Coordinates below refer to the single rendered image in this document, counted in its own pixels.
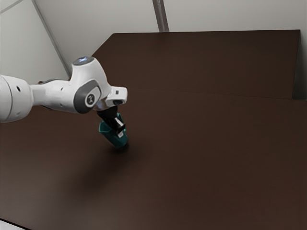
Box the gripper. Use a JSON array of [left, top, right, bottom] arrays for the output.
[[96, 106, 126, 139]]

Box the teal faceted mug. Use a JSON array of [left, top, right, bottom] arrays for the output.
[[98, 113, 129, 149]]

